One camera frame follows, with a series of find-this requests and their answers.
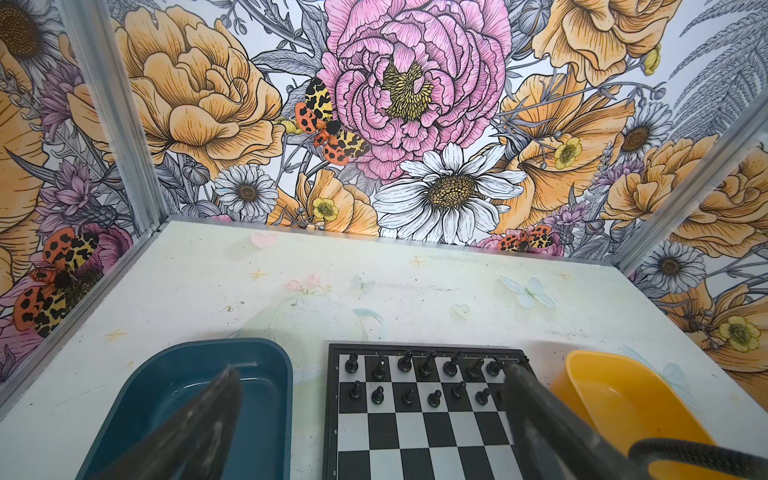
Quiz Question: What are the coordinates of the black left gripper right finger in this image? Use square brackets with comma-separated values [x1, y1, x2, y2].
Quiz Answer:
[503, 364, 650, 479]

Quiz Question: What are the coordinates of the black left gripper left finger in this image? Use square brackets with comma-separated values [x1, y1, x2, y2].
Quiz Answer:
[94, 367, 243, 479]

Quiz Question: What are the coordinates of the black chess piece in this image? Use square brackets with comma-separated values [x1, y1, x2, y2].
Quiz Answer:
[344, 353, 359, 374]

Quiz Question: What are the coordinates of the teal plastic bin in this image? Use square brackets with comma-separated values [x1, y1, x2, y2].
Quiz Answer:
[77, 338, 293, 479]

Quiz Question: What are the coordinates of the yellow plastic tray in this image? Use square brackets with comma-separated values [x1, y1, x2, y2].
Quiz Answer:
[550, 350, 714, 455]

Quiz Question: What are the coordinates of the black and white chessboard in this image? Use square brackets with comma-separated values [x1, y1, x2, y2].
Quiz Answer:
[322, 343, 530, 479]

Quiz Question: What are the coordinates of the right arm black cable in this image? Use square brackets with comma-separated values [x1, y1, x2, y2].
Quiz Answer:
[626, 437, 768, 480]

